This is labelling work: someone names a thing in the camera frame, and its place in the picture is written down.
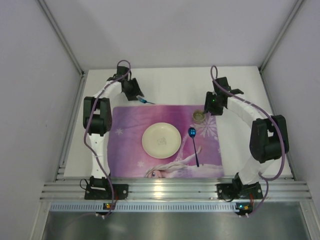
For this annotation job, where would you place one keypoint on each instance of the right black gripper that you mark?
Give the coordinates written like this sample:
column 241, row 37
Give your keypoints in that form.
column 211, row 107

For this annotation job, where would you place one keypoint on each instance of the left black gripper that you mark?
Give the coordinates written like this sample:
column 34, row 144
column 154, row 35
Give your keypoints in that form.
column 133, row 88

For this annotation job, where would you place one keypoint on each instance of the blue plastic fork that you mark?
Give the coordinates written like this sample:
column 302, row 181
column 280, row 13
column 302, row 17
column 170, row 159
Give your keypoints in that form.
column 144, row 101

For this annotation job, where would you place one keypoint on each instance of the small beige cup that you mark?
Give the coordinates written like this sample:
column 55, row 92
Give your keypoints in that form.
column 198, row 116

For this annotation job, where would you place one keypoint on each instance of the blue plastic spoon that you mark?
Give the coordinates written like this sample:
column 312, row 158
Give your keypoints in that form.
column 192, row 135

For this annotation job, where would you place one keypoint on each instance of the purple pink printed cloth mat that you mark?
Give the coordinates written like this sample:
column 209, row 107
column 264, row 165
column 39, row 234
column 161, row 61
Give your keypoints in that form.
column 126, row 157

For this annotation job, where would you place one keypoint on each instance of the cream round plate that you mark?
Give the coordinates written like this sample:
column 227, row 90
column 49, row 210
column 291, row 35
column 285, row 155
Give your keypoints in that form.
column 161, row 140

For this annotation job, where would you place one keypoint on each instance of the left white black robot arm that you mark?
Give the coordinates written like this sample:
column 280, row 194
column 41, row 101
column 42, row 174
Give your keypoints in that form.
column 97, row 117

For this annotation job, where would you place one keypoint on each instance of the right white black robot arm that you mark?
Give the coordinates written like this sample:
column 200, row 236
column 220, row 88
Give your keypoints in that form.
column 268, row 138

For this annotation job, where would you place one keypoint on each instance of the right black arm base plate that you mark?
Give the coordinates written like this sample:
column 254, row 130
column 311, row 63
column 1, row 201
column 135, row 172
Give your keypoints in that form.
column 229, row 192

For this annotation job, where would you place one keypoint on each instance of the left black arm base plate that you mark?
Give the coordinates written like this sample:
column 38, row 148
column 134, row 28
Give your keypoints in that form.
column 97, row 193

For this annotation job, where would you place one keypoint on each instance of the aluminium rail frame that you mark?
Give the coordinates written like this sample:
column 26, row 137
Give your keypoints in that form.
column 176, row 190

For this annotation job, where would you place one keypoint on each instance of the grey slotted cable duct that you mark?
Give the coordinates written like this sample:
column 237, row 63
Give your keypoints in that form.
column 146, row 207

